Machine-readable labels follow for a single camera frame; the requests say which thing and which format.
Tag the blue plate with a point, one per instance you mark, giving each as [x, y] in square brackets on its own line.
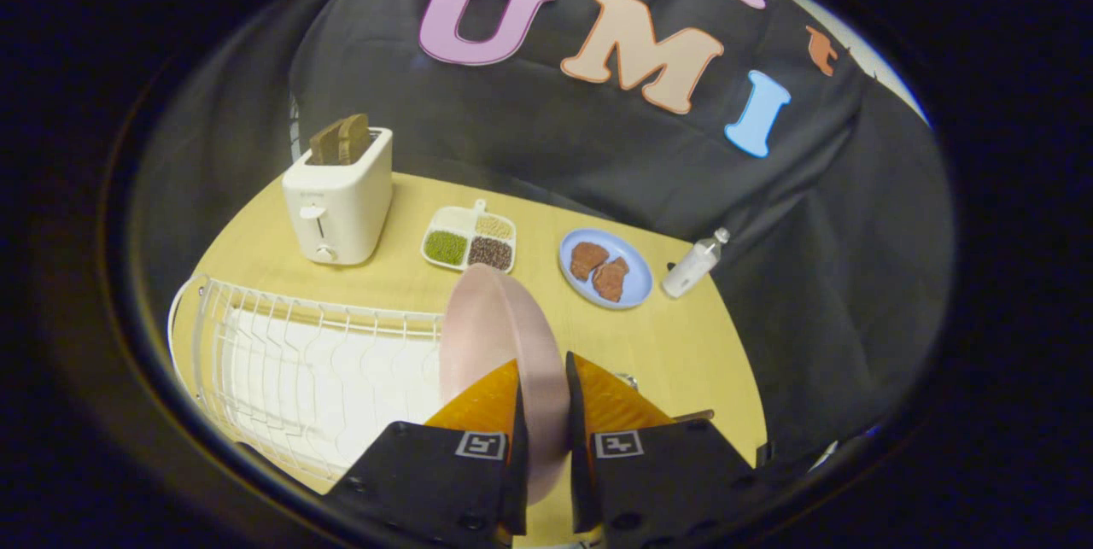
[636, 276]

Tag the brown meat piece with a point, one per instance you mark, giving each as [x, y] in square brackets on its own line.
[587, 259]
[611, 280]

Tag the green mung beans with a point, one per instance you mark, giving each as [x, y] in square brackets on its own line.
[445, 248]

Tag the pink plate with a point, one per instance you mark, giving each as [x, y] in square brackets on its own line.
[495, 327]

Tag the dark brown beans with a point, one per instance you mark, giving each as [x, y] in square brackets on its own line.
[490, 253]

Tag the white divided dish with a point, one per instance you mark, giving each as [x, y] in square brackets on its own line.
[468, 229]

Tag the white toaster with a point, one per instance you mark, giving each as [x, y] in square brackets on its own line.
[337, 207]

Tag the beige grains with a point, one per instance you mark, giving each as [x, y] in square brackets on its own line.
[495, 227]

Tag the black backdrop cloth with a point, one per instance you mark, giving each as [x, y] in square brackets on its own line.
[529, 148]

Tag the clear plastic bottle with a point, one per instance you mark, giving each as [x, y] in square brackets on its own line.
[690, 269]

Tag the brown bread slice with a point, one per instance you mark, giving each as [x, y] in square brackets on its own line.
[357, 137]
[324, 143]

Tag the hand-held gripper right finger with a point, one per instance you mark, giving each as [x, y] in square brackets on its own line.
[581, 464]

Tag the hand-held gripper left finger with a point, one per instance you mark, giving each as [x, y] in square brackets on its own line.
[517, 464]

